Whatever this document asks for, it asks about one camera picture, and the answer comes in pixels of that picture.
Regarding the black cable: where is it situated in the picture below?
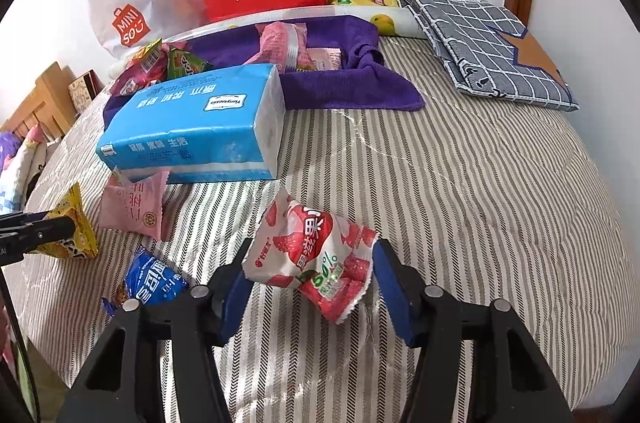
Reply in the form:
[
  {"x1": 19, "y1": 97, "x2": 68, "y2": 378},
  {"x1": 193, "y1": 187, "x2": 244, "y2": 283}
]
[{"x1": 0, "y1": 273, "x2": 37, "y2": 409}]

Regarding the pink lettered snack packet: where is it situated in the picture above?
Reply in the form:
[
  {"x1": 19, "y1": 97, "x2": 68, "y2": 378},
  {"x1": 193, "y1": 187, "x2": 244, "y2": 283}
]
[{"x1": 98, "y1": 170, "x2": 172, "y2": 242}]

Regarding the blue tissue pack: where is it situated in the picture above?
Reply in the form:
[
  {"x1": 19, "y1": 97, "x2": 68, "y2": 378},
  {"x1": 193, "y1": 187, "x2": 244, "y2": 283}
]
[{"x1": 95, "y1": 63, "x2": 287, "y2": 184}]

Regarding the wooden headboard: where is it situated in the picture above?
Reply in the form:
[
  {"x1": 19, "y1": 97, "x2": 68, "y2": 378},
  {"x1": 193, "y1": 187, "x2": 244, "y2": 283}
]
[{"x1": 0, "y1": 62, "x2": 76, "y2": 144}]

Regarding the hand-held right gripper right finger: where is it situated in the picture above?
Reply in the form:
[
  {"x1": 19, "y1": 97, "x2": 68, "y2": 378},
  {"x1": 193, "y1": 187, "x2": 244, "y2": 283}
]
[{"x1": 372, "y1": 238, "x2": 576, "y2": 423}]

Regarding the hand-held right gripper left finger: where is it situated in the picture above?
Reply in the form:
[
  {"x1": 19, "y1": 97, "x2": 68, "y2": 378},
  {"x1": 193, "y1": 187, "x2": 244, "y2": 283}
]
[{"x1": 55, "y1": 239, "x2": 256, "y2": 423}]

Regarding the strawberry print snack packet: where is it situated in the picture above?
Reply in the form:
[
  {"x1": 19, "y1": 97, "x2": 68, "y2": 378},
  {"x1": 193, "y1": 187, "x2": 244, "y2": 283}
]
[{"x1": 241, "y1": 189, "x2": 379, "y2": 326}]

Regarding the purple towel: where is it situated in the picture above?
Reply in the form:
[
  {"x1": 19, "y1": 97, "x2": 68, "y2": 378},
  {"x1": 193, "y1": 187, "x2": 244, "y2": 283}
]
[{"x1": 102, "y1": 17, "x2": 426, "y2": 129}]

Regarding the blue snack packet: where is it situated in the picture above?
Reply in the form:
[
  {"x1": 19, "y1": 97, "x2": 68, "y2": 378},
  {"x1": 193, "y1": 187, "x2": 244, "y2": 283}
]
[{"x1": 101, "y1": 247, "x2": 190, "y2": 316}]

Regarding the folded blue checked cloth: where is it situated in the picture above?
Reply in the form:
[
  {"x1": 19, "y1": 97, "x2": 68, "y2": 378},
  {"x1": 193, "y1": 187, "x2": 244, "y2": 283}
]
[{"x1": 395, "y1": 0, "x2": 580, "y2": 112}]

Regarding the green snack packet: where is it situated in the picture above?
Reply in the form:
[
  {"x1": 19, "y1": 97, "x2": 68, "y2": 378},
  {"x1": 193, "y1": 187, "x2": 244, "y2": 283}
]
[{"x1": 166, "y1": 44, "x2": 215, "y2": 80}]

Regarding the red snack packet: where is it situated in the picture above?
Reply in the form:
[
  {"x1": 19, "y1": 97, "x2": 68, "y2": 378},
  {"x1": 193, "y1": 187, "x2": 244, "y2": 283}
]
[{"x1": 109, "y1": 39, "x2": 169, "y2": 97}]

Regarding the printed pillow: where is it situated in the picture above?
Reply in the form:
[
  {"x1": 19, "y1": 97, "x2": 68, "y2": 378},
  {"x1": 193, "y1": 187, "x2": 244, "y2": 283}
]
[{"x1": 0, "y1": 126, "x2": 48, "y2": 209}]

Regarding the yellow triangular snack packet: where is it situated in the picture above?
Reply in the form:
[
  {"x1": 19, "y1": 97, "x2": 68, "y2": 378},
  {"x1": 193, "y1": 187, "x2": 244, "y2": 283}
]
[{"x1": 42, "y1": 182, "x2": 99, "y2": 260}]

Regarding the rolled fruit print mat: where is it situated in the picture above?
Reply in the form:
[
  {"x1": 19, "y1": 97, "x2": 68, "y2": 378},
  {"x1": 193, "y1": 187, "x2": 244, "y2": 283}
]
[{"x1": 107, "y1": 4, "x2": 431, "y2": 76}]

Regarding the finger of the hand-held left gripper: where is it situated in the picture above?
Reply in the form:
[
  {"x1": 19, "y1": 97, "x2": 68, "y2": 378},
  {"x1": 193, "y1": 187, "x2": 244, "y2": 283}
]
[{"x1": 0, "y1": 212, "x2": 77, "y2": 254}]

